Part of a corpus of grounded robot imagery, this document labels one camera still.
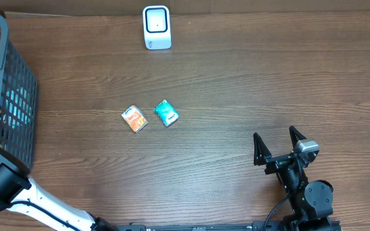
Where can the teal tissue pack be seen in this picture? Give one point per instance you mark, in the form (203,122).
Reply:
(166,113)

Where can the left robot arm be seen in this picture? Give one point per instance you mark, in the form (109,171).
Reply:
(20,193)

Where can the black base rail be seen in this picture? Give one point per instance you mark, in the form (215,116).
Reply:
(254,226)

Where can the long teal wipes pack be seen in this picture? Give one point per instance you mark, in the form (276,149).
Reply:
(19,111)

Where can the grey plastic mesh basket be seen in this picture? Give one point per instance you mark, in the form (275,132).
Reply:
(14,74)

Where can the orange tissue pack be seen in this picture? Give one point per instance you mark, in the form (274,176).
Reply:
(134,118)

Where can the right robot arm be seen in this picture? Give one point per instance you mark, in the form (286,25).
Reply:
(311,202)

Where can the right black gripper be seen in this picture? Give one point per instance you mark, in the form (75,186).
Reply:
(263,156)

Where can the white barcode scanner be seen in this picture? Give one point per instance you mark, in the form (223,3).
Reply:
(156,27)

